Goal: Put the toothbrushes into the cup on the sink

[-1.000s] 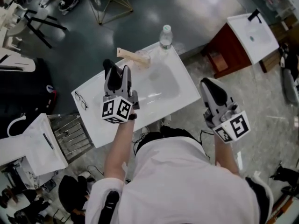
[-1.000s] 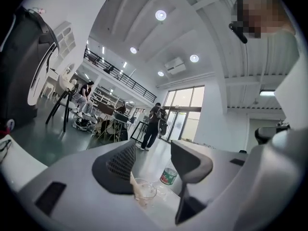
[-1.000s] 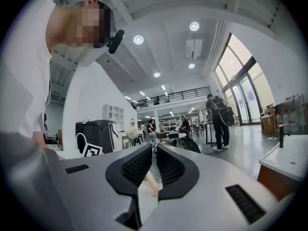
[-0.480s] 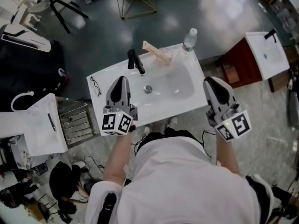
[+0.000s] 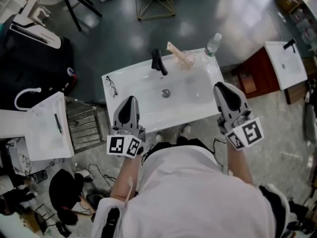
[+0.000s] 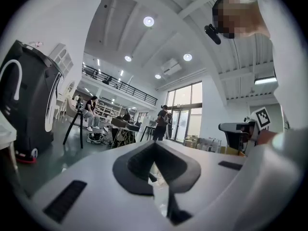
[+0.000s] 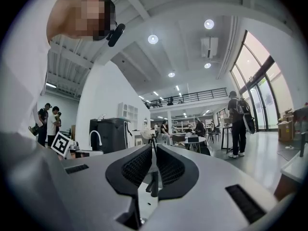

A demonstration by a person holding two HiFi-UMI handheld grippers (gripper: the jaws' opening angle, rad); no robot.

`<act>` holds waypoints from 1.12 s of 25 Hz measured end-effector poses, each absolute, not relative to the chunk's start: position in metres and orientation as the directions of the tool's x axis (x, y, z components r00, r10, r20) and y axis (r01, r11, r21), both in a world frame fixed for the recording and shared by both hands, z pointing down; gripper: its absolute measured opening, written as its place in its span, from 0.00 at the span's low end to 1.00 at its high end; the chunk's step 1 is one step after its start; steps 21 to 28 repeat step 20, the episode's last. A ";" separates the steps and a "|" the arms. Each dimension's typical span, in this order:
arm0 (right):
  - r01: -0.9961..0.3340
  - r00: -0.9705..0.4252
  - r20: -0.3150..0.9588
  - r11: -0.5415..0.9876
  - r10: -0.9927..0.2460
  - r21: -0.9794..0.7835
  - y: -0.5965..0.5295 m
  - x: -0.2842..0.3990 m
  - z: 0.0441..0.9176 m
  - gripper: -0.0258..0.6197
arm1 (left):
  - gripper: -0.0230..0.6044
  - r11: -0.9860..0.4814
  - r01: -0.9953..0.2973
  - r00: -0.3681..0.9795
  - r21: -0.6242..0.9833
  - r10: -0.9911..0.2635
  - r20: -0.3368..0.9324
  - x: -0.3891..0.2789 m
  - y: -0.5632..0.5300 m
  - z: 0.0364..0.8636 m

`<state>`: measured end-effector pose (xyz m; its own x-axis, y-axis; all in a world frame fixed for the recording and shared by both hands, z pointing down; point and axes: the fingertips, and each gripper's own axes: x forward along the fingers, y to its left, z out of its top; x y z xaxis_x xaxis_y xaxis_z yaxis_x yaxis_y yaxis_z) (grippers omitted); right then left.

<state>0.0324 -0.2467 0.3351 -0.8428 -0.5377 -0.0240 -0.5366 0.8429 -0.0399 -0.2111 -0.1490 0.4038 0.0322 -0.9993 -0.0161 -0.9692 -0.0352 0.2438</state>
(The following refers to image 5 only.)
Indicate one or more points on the large white sink basin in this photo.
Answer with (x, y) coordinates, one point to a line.
(148, 100)

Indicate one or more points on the small white sink basin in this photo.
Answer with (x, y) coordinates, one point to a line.
(284, 63)

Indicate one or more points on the person's black trousers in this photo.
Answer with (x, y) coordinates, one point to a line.
(183, 142)

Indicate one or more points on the black frame stand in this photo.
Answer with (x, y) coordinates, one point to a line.
(74, 6)

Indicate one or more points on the person's left forearm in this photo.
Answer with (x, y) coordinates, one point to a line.
(126, 177)

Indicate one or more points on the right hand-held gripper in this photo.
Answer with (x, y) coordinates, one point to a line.
(247, 134)

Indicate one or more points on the metal sink drain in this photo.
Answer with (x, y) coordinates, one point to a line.
(166, 92)

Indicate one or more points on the person's white right shoe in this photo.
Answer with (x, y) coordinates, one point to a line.
(185, 129)

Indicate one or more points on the clear glass cup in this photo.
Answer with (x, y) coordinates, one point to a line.
(190, 58)

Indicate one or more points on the person's white shirt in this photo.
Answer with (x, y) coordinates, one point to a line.
(198, 195)

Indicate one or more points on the white u-shaped pipe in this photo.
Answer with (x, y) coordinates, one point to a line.
(21, 100)

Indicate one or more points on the grey metal grille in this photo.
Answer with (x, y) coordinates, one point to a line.
(83, 125)

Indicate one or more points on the white rectangular sink basin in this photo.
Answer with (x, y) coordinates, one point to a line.
(47, 130)

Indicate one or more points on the person's white left shoe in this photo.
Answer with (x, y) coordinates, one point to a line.
(159, 137)

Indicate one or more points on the brown wooden sink cabinet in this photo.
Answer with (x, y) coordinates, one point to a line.
(257, 76)

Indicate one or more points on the slim black faucet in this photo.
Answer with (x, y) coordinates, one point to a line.
(289, 44)

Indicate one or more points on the person's right forearm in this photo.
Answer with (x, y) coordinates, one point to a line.
(239, 165)

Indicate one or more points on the white curved panel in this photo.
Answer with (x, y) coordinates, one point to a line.
(37, 35)

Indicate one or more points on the black-rimmed eyeglasses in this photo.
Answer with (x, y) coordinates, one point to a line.
(111, 87)

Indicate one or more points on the person's white shoe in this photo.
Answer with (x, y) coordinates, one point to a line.
(185, 129)
(159, 137)

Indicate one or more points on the black bin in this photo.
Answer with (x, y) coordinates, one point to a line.
(32, 71)

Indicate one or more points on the curved black faucet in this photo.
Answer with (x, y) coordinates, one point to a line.
(158, 62)

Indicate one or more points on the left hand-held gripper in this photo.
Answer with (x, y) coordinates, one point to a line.
(123, 145)

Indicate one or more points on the thin black bar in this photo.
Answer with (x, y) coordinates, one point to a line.
(58, 123)

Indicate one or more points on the clear plastic water bottle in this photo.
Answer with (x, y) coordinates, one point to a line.
(212, 46)

